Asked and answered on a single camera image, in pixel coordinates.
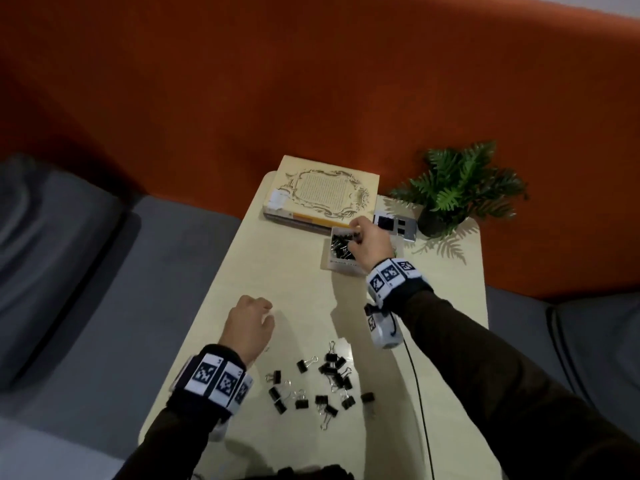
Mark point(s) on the wrist marker band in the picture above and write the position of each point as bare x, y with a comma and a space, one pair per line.
217, 377
392, 279

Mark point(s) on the small clear clip box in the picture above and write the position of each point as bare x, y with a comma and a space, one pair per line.
336, 262

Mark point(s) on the heap of boxed binder clips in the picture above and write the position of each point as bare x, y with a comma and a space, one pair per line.
341, 246

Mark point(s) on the person's right hand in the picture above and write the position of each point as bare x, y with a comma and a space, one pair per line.
374, 247

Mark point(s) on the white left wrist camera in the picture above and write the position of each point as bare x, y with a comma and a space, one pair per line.
219, 432

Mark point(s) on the person's left forearm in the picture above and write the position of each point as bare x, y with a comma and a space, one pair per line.
170, 444

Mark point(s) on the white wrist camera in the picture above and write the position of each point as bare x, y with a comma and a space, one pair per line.
219, 432
384, 328

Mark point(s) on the white marker block device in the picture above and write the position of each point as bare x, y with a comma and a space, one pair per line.
397, 225

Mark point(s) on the person's right forearm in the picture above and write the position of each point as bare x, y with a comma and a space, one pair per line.
505, 389

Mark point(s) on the person's left thumb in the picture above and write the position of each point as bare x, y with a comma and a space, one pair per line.
268, 325

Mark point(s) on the pile of loose binder clips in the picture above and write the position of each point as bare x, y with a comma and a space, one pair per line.
327, 382

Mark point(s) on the left wrist marker band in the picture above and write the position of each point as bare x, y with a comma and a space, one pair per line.
217, 377

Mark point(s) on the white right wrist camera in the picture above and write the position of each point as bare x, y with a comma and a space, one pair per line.
384, 328

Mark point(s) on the grey sofa pillow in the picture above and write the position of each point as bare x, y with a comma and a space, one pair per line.
45, 264

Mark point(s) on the dark round plant pot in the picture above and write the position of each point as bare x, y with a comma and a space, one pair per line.
430, 223

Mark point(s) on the person's right fingers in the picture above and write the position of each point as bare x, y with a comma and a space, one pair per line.
359, 226

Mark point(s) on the green artificial fern plant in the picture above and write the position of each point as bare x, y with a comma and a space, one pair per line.
462, 182

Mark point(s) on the grey sofa seat cushion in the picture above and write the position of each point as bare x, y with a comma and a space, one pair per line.
125, 319
575, 354

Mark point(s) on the beige ornate cover book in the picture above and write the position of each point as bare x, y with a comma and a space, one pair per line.
322, 192

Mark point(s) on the orange sofa backrest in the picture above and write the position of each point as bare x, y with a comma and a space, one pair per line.
320, 84

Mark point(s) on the person's left hand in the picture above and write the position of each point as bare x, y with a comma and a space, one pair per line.
245, 329

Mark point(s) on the right wrist marker band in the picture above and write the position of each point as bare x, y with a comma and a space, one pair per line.
392, 279

